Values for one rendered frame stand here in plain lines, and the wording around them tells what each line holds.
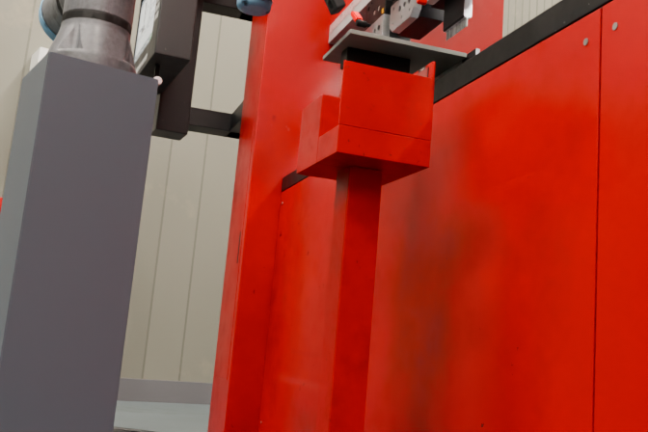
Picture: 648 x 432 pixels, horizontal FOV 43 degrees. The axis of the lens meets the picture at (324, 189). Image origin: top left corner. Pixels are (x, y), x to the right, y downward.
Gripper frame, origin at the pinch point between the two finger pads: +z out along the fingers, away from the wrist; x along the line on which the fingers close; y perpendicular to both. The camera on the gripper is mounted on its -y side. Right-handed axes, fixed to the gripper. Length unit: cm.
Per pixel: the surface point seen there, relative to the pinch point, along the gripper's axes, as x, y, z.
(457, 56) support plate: -13.9, -18.7, 12.2
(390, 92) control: -45, -41, -15
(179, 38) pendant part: 93, 11, -34
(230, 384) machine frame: 79, -95, -6
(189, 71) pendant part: 135, 14, -24
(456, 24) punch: -5.4, -7.8, 15.6
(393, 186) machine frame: -11.4, -48.2, 1.5
